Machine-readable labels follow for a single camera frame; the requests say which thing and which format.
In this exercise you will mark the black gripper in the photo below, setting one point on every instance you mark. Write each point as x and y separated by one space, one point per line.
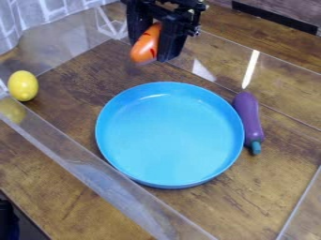
179 17

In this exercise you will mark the orange toy carrot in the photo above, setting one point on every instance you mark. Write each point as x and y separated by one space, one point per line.
144 48

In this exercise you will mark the black bar in background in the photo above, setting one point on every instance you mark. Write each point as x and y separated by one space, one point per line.
273 17

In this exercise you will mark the white grey curtain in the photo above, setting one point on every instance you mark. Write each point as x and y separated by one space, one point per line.
24 14

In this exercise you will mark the purple toy eggplant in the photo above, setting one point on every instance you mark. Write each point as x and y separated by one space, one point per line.
244 104

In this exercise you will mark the blue round plate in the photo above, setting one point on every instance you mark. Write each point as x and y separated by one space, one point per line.
168 134

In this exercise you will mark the yellow toy lemon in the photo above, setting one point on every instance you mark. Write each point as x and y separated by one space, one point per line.
22 85

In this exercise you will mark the clear acrylic triangle bracket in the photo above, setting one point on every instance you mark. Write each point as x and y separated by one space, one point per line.
111 21

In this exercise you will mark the clear acrylic barrier wall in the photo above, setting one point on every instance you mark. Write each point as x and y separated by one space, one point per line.
264 198

